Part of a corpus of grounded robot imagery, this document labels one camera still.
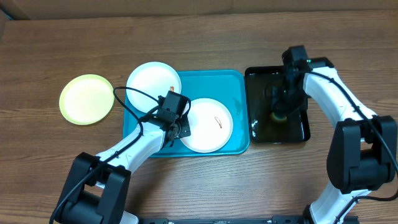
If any green yellow sponge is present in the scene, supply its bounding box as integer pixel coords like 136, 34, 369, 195
270, 113, 287, 123

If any white plate with ketchup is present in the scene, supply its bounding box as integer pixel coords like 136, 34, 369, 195
181, 98, 234, 153

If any yellow plate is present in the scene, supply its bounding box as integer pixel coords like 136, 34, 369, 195
59, 74, 114, 125

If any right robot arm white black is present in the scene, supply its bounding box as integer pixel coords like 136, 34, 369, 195
271, 57, 397, 223

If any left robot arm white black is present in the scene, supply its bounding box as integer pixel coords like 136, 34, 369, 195
50, 114, 190, 223

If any black water tray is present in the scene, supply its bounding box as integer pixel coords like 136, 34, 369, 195
244, 66, 310, 144

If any teal plastic tray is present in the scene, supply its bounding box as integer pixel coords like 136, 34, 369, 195
123, 69, 251, 158

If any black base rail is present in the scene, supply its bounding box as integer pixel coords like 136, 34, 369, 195
120, 212, 310, 224

